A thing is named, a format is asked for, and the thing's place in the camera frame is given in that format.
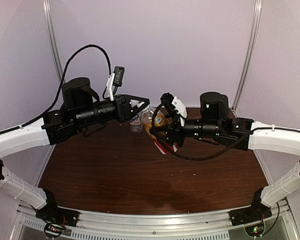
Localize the clear water bottle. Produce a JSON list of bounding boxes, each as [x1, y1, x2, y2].
[[129, 112, 143, 133]]

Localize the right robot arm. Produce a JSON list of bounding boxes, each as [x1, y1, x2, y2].
[[150, 91, 300, 221]]

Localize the black braided cable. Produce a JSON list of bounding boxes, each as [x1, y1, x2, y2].
[[0, 44, 113, 138], [151, 93, 300, 160]]

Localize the right black braided cable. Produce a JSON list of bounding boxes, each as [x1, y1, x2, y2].
[[151, 93, 300, 160]]

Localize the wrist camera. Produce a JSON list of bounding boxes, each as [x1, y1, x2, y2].
[[104, 66, 125, 101], [160, 92, 188, 127]]

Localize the aluminium frame post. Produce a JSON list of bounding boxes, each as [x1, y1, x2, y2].
[[231, 0, 263, 113], [42, 0, 63, 83]]

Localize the left black braided cable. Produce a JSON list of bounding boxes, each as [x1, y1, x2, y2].
[[0, 44, 113, 138]]

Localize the brown tea bottle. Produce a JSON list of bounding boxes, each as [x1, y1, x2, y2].
[[141, 107, 170, 155]]

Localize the front aluminium rail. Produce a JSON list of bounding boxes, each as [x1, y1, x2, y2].
[[8, 200, 300, 240]]

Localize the right aluminium frame post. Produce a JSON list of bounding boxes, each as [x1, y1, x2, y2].
[[231, 0, 263, 113]]

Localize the left aluminium frame post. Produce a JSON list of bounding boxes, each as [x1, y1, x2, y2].
[[42, 0, 63, 83]]

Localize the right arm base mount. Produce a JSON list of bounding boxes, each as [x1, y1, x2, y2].
[[229, 188, 272, 239]]

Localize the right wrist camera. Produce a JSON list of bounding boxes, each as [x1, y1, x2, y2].
[[160, 92, 188, 127]]

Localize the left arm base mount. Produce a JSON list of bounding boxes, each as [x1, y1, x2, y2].
[[33, 188, 79, 240]]

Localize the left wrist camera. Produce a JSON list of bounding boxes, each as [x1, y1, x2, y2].
[[104, 66, 125, 101]]

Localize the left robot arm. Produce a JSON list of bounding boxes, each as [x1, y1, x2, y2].
[[0, 77, 150, 222]]

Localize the white tea bottle cap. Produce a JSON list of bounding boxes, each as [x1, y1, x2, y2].
[[130, 99, 145, 108]]

